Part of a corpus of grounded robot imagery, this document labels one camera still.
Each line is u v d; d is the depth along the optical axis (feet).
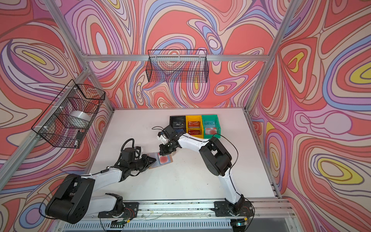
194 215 2.37
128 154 2.31
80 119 2.30
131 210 2.38
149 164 2.60
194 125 3.50
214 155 1.83
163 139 2.81
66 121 2.43
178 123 3.54
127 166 2.30
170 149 2.68
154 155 3.03
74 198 1.38
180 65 3.15
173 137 2.46
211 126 3.46
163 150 2.65
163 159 2.97
